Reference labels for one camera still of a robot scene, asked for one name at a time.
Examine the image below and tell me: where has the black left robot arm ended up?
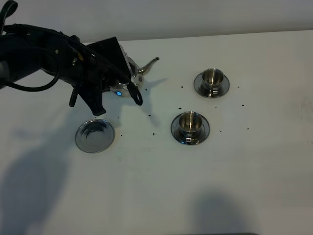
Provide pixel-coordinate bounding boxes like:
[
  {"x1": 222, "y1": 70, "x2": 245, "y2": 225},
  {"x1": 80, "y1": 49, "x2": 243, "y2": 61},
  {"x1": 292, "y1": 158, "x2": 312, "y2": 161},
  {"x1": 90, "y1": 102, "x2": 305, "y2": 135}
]
[{"x1": 0, "y1": 24, "x2": 112, "y2": 116}]

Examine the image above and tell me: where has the far stainless steel teacup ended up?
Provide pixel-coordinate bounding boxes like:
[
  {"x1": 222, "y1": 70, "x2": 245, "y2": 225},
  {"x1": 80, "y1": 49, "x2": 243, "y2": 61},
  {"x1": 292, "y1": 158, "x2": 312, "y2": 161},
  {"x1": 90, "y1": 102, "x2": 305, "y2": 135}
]
[{"x1": 202, "y1": 68, "x2": 224, "y2": 97}]

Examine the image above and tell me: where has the stainless steel teacup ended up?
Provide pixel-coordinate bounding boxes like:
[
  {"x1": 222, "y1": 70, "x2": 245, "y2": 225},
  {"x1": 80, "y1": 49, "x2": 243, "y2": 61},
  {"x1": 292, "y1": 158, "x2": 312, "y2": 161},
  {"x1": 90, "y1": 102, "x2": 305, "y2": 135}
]
[
  {"x1": 202, "y1": 68, "x2": 224, "y2": 97},
  {"x1": 178, "y1": 111, "x2": 202, "y2": 144}
]

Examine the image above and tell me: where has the near stainless steel saucer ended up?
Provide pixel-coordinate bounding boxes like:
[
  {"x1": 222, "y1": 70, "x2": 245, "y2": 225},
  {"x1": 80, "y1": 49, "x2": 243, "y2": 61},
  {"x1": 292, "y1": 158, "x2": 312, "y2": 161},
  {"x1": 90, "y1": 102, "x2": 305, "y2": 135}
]
[{"x1": 170, "y1": 113, "x2": 210, "y2": 145}]

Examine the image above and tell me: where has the steel saucer under teapot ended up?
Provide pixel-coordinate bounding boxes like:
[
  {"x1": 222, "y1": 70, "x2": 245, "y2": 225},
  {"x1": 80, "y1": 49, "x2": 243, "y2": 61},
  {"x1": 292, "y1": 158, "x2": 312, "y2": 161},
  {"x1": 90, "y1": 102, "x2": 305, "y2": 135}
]
[{"x1": 75, "y1": 119, "x2": 115, "y2": 154}]

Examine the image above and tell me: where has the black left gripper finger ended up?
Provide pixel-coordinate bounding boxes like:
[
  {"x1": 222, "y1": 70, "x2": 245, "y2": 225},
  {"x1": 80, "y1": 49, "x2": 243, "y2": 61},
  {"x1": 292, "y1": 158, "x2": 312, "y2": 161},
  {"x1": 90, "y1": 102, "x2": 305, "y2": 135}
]
[{"x1": 79, "y1": 86, "x2": 106, "y2": 116}]

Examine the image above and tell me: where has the braided left camera cable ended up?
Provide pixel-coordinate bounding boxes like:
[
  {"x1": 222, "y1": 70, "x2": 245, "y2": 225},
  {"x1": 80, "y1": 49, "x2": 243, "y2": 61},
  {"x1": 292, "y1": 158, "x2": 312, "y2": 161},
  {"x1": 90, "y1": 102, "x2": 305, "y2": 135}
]
[{"x1": 0, "y1": 0, "x2": 144, "y2": 106}]

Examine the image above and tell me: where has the near stainless steel teacup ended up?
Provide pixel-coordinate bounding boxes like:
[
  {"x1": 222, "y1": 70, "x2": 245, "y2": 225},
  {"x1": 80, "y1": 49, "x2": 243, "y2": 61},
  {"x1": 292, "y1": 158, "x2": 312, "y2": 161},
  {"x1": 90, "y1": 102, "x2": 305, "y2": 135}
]
[{"x1": 178, "y1": 111, "x2": 202, "y2": 144}]

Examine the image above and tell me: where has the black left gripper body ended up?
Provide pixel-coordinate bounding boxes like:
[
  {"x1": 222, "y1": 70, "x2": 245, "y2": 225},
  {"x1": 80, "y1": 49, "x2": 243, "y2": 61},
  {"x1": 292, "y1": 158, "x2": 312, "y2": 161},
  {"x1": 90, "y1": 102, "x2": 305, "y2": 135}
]
[{"x1": 62, "y1": 52, "x2": 112, "y2": 95}]

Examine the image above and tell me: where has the stainless steel teapot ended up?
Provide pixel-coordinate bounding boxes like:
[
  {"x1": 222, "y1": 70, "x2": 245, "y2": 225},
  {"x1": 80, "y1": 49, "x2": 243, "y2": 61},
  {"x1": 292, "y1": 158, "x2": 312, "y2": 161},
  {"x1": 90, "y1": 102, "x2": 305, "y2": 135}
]
[{"x1": 110, "y1": 57, "x2": 159, "y2": 97}]

